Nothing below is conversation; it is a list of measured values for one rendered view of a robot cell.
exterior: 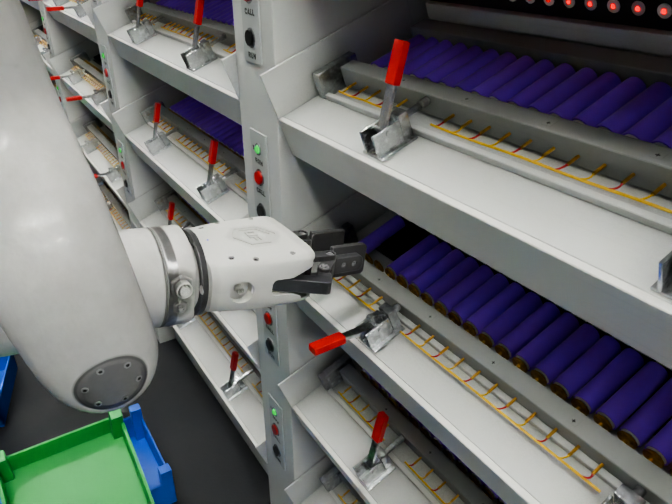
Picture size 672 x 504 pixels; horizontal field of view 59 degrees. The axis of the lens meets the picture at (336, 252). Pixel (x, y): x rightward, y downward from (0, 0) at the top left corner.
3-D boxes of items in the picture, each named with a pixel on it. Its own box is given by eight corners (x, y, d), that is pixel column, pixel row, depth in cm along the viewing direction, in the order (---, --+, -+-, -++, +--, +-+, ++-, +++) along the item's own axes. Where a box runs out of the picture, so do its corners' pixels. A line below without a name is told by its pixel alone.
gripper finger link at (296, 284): (317, 295, 49) (342, 271, 54) (236, 269, 52) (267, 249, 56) (315, 307, 50) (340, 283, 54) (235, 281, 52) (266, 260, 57)
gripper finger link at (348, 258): (323, 262, 53) (382, 253, 56) (305, 248, 55) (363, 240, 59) (319, 294, 54) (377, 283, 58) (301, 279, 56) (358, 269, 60)
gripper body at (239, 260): (200, 258, 45) (324, 242, 51) (157, 212, 53) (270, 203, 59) (196, 342, 48) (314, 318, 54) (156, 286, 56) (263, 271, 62)
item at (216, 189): (263, 274, 81) (221, 194, 73) (135, 153, 126) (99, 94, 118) (377, 196, 87) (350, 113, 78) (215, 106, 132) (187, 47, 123)
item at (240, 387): (277, 478, 100) (244, 433, 91) (161, 309, 145) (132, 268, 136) (370, 402, 105) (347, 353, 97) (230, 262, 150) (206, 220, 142)
